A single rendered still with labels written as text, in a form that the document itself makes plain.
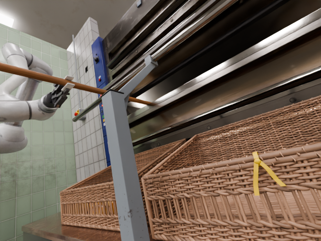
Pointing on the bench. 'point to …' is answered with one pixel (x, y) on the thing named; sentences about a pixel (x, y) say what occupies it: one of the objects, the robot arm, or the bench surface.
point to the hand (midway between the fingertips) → (68, 83)
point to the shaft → (57, 80)
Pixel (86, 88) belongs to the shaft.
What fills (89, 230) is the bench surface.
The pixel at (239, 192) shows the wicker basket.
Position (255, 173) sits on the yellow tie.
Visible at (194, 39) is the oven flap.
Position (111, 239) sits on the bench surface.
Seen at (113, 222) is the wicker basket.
